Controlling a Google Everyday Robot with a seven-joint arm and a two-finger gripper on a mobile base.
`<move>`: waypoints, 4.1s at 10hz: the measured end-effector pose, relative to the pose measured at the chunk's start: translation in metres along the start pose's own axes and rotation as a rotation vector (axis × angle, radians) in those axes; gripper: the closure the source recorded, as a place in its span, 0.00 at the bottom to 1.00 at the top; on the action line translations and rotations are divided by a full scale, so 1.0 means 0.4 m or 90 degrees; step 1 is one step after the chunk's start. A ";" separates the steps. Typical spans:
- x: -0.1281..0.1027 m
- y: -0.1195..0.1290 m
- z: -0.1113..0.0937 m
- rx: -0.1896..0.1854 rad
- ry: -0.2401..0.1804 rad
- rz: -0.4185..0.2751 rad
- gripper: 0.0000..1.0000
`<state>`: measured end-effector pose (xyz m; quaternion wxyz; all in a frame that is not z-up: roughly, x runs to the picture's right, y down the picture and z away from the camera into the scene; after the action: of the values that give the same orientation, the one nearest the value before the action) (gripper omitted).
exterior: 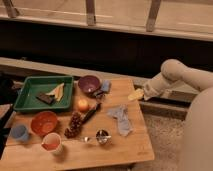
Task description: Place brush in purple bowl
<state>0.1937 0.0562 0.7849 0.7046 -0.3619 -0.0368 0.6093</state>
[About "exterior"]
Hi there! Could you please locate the orange fruit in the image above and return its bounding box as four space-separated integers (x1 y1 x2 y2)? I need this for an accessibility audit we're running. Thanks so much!
77 99 89 112

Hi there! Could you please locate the blue cup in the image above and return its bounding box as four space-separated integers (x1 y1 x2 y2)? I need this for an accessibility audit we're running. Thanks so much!
11 125 29 142

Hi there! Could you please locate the metal spoon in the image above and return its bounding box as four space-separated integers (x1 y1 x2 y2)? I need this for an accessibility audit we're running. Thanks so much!
81 136 111 144

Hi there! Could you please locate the green plastic tray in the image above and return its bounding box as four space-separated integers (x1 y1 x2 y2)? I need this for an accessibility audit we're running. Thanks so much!
14 76 74 113

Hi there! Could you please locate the dark chocolate bar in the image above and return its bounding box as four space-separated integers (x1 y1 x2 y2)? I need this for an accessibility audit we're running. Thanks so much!
36 92 55 105

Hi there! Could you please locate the wooden table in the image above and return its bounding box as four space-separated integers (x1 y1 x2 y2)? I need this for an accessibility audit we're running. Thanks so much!
0 78 154 171

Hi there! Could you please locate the blue sponge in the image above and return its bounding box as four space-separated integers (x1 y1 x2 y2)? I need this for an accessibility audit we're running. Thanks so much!
101 80 111 93

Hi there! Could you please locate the white pink cup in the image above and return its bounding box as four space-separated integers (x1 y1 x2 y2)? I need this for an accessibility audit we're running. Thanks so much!
41 133 63 155

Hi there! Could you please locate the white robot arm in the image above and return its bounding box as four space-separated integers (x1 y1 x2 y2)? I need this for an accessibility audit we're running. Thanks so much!
129 59 213 171

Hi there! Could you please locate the small metal cup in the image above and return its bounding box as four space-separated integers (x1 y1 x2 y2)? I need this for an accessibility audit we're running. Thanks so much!
96 130 109 145

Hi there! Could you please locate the red grape bunch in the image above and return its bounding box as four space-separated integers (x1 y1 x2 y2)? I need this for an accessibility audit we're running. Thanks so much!
64 112 82 138

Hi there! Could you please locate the yellow banana piece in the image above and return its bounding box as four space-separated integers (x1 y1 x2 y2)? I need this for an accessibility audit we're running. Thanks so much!
48 83 64 102

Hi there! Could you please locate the orange colander bowl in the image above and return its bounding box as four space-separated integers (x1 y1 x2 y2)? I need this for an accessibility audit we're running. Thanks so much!
31 111 58 136

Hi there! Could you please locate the blue grey cloth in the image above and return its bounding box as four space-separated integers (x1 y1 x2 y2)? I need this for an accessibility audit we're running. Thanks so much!
107 105 132 136

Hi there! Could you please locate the purple bowl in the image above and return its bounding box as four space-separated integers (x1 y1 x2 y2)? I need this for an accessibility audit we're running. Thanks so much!
78 75 101 94

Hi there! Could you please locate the dark handled brush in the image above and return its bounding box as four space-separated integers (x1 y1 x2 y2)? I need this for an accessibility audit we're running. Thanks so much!
82 103 101 124

